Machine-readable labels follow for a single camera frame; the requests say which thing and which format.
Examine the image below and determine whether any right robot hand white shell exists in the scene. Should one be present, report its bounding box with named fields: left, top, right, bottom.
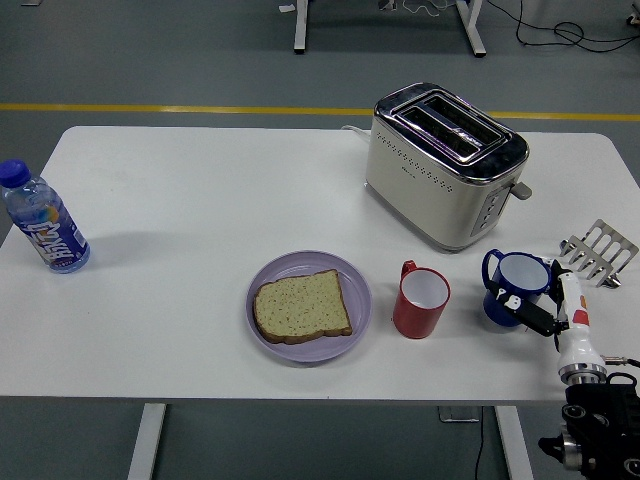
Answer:
left=487, top=257, right=605, bottom=372

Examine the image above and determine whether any black cable under table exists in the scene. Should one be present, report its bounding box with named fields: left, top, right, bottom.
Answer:
left=473, top=405, right=487, bottom=480

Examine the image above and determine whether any cream and chrome toaster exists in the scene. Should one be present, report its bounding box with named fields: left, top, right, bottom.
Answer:
left=363, top=81, right=534, bottom=254

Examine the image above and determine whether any metal toast rack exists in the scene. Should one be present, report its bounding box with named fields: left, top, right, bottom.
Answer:
left=558, top=218, right=640, bottom=290

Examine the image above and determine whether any grey box under table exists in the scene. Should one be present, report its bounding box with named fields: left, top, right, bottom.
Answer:
left=438, top=405, right=482, bottom=424

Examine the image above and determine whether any black cable on floor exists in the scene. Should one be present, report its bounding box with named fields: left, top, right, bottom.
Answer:
left=487, top=0, right=640, bottom=52

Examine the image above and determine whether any slice of bread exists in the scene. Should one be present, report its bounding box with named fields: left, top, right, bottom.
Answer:
left=252, top=268, right=354, bottom=346

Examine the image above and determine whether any red enamel cup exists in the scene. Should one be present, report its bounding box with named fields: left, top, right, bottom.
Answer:
left=392, top=259, right=452, bottom=341

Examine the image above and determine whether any white cable on floor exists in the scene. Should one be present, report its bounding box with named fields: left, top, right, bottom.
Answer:
left=402, top=0, right=451, bottom=17

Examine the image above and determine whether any white background table leg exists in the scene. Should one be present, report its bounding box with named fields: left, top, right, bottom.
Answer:
left=455, top=0, right=487, bottom=58
left=293, top=0, right=311, bottom=55

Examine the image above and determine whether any purple round plate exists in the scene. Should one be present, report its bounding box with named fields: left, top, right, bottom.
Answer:
left=244, top=250, right=374, bottom=365

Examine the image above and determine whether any blue enamel cup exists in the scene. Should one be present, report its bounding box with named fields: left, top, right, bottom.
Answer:
left=481, top=248, right=554, bottom=329

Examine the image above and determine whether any water bottle blue cap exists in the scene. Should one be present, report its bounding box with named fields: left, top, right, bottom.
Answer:
left=0, top=158, right=92, bottom=275

